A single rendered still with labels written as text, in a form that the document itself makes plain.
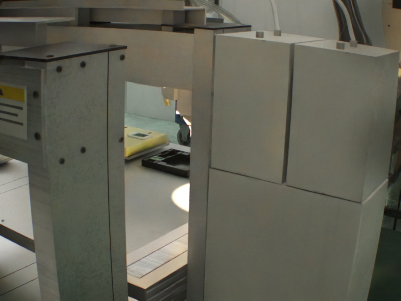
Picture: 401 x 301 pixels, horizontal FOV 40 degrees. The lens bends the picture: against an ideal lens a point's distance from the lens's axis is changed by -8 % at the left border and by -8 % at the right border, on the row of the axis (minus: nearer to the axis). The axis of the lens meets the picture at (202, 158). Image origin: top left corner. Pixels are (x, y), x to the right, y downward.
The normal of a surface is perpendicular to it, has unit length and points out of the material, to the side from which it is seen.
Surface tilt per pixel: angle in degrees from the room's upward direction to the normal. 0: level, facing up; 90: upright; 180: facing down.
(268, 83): 90
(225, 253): 90
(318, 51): 90
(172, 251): 0
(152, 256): 0
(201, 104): 90
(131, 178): 0
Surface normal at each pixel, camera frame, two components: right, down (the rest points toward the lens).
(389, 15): -0.73, 0.18
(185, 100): -0.55, 0.23
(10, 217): 0.04, -0.95
